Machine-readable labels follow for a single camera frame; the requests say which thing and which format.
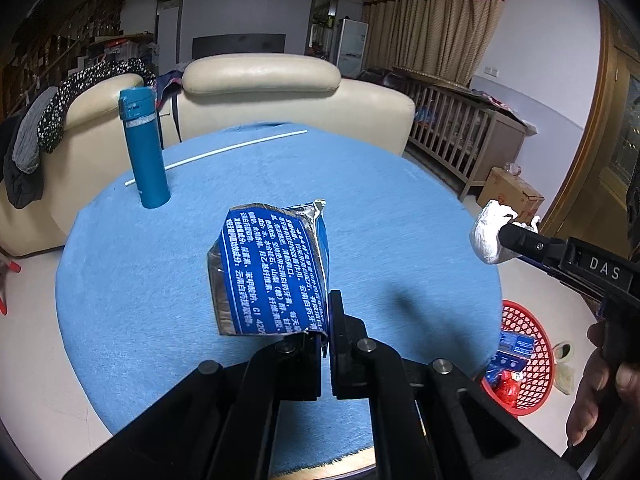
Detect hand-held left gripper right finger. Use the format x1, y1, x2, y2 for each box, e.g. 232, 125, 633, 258
326, 289, 576, 480

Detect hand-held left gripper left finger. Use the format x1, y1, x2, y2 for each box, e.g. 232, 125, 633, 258
62, 332, 326, 480

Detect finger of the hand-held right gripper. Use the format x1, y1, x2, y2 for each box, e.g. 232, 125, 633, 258
500, 222, 568, 273

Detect white tissue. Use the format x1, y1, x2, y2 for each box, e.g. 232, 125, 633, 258
469, 199, 542, 265

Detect red plastic mesh basket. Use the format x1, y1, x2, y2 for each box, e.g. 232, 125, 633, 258
480, 300, 556, 418

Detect red snack packet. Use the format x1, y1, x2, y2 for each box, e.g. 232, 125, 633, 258
495, 371, 523, 406

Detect person's right hand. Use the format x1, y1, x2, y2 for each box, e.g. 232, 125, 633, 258
566, 320, 640, 447

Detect cardboard box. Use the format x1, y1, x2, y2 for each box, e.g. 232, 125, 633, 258
477, 166, 545, 226

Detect white plastic floor object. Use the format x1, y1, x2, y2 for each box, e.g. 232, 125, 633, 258
552, 342, 576, 396

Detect wooden door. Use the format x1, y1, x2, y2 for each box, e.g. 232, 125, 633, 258
542, 0, 640, 261

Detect wooden crib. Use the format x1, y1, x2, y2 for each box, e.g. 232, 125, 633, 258
392, 65, 538, 201

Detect blue tablecloth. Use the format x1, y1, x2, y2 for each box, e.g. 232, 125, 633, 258
55, 121, 503, 476

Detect thin white stick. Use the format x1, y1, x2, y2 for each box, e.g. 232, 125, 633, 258
125, 130, 308, 187

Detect black bag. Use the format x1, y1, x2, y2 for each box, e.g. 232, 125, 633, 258
357, 66, 406, 92

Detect beige curtains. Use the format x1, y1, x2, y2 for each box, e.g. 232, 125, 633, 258
363, 0, 506, 86

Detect teal insulated bottle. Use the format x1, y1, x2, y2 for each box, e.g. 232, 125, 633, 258
118, 86, 172, 209

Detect cream leather sofa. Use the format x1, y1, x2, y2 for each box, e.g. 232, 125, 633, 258
0, 55, 416, 258

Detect pink and blue clothing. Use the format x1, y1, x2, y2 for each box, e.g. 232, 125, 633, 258
156, 62, 191, 111

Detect black television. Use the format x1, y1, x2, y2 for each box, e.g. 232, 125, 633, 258
192, 34, 287, 60

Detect display shelf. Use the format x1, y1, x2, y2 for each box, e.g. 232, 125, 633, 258
307, 0, 341, 58

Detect red plastic object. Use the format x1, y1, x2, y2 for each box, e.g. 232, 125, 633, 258
0, 255, 22, 316

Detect dark jacket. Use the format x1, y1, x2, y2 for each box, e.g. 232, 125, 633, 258
2, 115, 46, 209

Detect black white dotted garment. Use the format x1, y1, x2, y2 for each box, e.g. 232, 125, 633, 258
37, 57, 157, 153

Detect grey garment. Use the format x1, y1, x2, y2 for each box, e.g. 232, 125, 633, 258
12, 87, 58, 173

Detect dark wooden bookshelf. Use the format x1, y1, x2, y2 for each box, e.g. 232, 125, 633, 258
0, 0, 123, 111

